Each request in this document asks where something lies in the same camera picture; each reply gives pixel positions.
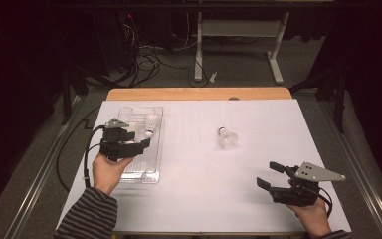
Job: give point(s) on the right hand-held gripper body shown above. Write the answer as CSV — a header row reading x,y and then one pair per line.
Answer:
x,y
301,194

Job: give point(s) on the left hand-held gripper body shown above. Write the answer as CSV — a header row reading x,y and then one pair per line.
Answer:
x,y
116,149

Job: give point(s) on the clear plastic box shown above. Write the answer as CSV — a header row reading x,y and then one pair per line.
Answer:
x,y
152,159

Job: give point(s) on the person's left hand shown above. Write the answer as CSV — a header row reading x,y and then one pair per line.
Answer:
x,y
107,174

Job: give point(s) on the person's right hand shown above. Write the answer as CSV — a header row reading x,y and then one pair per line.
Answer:
x,y
313,219

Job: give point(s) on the white table cover sheet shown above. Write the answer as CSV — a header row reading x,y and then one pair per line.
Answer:
x,y
195,199

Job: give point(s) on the black stand leg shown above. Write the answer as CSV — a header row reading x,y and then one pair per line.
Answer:
x,y
67,99
340,106

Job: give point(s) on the dark computer tower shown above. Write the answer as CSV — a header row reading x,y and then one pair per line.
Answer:
x,y
116,40

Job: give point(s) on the small white floor object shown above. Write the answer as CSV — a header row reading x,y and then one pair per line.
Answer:
x,y
213,77

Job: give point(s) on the white metal stand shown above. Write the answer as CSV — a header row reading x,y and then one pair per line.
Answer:
x,y
242,28

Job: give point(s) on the metal floor rail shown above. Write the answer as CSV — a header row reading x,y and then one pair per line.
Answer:
x,y
359,172
44,169

